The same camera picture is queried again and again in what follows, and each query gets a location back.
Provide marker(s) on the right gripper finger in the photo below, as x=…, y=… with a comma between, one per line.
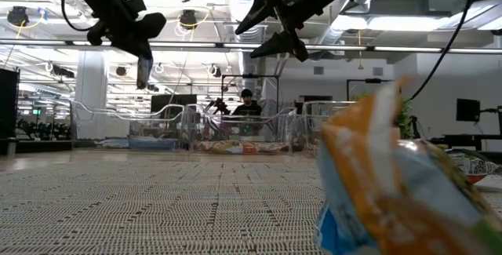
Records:
x=259, y=9
x=282, y=43

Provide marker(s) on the blue granola bar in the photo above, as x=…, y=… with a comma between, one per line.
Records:
x=480, y=166
x=153, y=144
x=144, y=74

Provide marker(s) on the orange green granola bar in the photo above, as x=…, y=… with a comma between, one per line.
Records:
x=219, y=147

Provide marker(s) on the black background robot arm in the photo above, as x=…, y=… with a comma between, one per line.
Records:
x=219, y=106

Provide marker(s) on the long ceiling light strip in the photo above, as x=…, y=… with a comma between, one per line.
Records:
x=188, y=44

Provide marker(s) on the black computer monitor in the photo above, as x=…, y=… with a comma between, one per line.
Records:
x=172, y=102

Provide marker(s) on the black ceiling dome device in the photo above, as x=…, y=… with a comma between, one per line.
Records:
x=17, y=15
x=188, y=19

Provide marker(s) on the person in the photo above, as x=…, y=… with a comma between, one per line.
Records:
x=247, y=109

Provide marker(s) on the clear plastic bin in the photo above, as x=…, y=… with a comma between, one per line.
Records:
x=313, y=125
x=117, y=129
x=204, y=129

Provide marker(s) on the black cabinet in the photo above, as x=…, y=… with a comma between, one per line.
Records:
x=8, y=94

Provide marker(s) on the grey mesh mat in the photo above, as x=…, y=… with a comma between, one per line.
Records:
x=157, y=208

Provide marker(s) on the black background desk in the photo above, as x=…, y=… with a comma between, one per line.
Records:
x=459, y=140

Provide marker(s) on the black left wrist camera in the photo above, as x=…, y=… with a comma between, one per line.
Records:
x=153, y=23

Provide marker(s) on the black gantry frame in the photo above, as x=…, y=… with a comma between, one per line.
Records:
x=372, y=80
x=251, y=76

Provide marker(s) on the black wall monitor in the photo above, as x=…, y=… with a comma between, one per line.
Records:
x=468, y=110

